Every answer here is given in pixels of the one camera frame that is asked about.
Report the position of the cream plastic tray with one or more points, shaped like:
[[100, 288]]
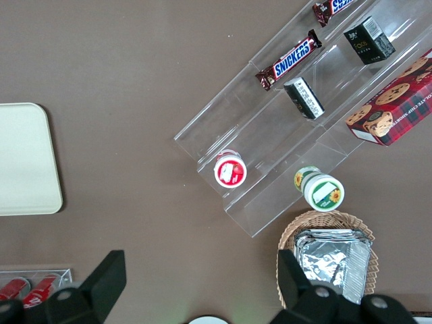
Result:
[[27, 158]]

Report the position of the clear acrylic bottle rack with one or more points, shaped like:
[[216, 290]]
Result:
[[65, 275]]

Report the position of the Snickers chocolate bar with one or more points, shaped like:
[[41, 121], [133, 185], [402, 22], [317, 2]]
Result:
[[290, 60], [332, 8]]

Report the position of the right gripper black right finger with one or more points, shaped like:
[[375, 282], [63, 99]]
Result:
[[303, 300]]

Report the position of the red lid yogurt cup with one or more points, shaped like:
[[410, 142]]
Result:
[[230, 172]]

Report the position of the clear acrylic stepped shelf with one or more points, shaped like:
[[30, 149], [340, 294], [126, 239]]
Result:
[[287, 145]]

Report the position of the small black carton box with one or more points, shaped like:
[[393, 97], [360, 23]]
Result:
[[303, 98], [368, 42]]

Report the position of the light wicker basket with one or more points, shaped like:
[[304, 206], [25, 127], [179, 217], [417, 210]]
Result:
[[290, 233]]

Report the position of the silver foil packets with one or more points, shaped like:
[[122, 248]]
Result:
[[330, 263]]

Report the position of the white snack bin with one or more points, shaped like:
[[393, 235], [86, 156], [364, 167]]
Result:
[[425, 320]]

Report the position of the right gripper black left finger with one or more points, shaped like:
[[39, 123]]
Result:
[[87, 297]]

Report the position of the red tartan cookie box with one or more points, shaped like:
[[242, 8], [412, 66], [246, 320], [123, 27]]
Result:
[[398, 108]]

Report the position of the green lid yogurt cup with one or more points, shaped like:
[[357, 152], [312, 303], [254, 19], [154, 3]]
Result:
[[324, 192]]

